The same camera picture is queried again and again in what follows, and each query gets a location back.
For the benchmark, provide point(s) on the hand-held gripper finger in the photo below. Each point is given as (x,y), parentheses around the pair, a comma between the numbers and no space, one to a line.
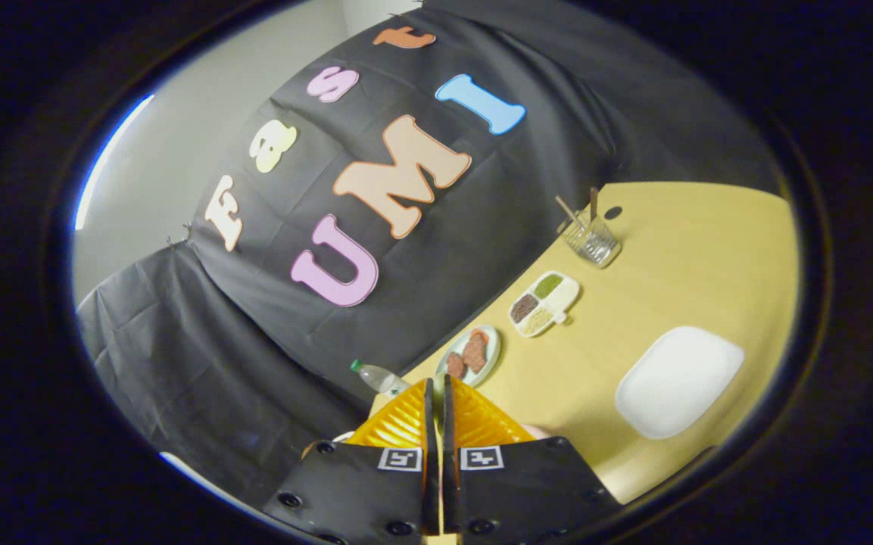
(430,454)
(449,454)

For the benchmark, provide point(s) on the small brown meat piece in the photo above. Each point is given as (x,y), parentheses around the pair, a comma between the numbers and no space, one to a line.
(455,365)

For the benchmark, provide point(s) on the clear plastic water bottle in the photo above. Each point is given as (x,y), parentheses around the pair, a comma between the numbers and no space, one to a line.
(383,377)

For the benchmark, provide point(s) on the large brown meat piece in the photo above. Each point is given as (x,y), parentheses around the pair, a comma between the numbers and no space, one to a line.
(475,350)

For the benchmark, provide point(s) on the pale teal round plate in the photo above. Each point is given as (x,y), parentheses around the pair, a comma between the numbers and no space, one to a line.
(494,348)

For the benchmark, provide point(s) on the pale beans portion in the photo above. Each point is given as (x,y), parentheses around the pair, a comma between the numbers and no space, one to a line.
(537,322)

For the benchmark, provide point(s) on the dark brown beans portion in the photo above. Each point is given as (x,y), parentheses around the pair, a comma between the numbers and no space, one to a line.
(523,307)

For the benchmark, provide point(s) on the white divided dish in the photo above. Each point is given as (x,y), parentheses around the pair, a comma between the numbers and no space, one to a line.
(565,299)

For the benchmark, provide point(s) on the green beans portion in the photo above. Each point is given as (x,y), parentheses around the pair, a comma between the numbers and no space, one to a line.
(547,285)

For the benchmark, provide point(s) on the black backdrop cloth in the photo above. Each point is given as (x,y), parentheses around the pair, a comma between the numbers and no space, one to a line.
(254,341)

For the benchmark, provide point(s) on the white square plate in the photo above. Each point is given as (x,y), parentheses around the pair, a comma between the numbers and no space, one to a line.
(678,382)

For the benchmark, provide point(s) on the clear glass cup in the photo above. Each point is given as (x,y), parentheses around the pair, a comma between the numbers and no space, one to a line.
(593,244)

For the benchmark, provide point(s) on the leaning wooden stick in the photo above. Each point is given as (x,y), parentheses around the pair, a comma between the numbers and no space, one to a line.
(569,212)

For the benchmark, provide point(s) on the upright wooden stick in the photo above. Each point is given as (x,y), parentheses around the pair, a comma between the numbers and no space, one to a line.
(594,204)

